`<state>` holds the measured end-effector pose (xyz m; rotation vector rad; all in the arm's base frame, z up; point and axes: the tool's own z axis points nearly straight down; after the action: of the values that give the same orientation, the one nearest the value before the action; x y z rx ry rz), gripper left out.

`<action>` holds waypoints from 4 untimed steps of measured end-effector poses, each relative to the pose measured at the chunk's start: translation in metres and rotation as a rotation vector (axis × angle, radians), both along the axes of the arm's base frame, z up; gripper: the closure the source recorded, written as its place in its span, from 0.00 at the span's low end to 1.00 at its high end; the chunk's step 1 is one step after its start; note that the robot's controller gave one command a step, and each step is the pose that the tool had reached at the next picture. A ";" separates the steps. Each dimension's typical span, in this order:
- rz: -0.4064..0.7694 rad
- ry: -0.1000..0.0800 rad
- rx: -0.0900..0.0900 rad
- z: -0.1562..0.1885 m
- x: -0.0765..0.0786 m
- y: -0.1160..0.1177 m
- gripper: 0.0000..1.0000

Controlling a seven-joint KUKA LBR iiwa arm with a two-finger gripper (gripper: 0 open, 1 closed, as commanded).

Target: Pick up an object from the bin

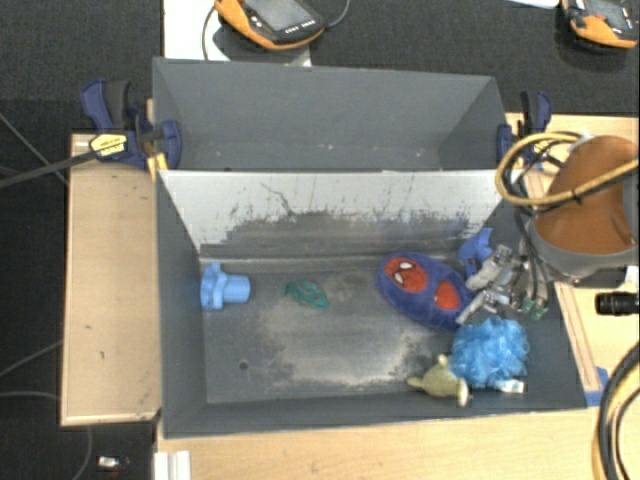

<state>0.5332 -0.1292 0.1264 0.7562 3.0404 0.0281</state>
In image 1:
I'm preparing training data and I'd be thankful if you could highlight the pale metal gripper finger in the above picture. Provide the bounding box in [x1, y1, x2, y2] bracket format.
[455, 289, 509, 326]
[465, 247, 512, 291]

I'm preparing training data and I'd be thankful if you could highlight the blue plastic toy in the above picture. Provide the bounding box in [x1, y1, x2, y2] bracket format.
[456, 227, 496, 280]

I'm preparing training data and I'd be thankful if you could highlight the blue mesh bath sponge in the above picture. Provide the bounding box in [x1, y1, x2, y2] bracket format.
[450, 316, 531, 395]

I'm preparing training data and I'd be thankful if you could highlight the blue and red plush slipper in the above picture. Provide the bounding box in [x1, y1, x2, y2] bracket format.
[375, 251, 477, 333]

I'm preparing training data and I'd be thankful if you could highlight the pale yellow toy animal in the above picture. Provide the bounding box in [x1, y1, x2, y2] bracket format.
[405, 353, 472, 409]

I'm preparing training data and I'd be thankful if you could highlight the grey metal bin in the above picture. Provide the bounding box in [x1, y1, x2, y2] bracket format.
[151, 56, 589, 439]

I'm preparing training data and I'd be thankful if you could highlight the teal spotted toy fish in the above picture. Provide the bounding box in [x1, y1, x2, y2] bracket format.
[283, 278, 332, 311]

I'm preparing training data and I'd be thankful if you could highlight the light blue plastic fitting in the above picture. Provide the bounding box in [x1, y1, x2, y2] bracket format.
[200, 261, 251, 312]

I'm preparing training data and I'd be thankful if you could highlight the black cylinder on white bracket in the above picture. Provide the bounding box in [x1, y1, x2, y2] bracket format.
[594, 290, 640, 317]

